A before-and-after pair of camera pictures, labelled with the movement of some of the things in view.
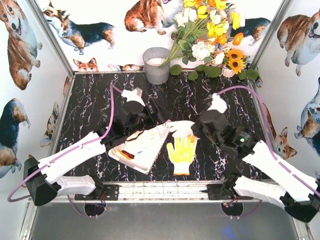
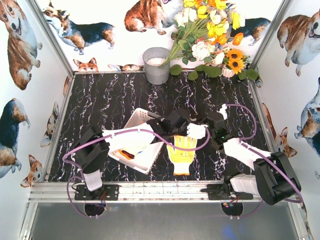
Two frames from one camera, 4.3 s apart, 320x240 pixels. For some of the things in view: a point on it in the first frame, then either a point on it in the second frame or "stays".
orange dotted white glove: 182,154 stays
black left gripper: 155,114 → 180,125
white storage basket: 145,145 stays
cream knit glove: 126,154 stays
